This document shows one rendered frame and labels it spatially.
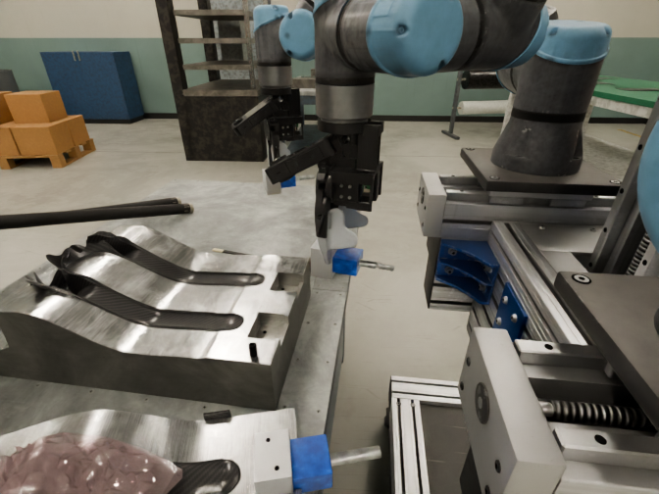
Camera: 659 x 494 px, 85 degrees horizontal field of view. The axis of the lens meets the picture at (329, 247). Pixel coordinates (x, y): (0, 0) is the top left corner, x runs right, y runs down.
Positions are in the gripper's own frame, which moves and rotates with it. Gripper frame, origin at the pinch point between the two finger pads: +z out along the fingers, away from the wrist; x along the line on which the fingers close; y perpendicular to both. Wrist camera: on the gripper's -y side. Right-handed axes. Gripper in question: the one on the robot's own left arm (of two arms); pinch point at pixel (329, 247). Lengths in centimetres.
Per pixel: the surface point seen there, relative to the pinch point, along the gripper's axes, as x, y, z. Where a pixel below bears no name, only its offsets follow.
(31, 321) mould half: -25.8, -32.7, 3.0
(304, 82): 348, -141, 9
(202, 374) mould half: -22.0, -10.6, 9.4
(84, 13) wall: 500, -585, -71
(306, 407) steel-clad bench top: -18.4, 2.6, 15.1
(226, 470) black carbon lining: -31.5, -1.1, 10.0
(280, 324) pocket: -11.1, -4.1, 8.2
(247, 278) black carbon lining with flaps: -3.6, -13.8, 6.8
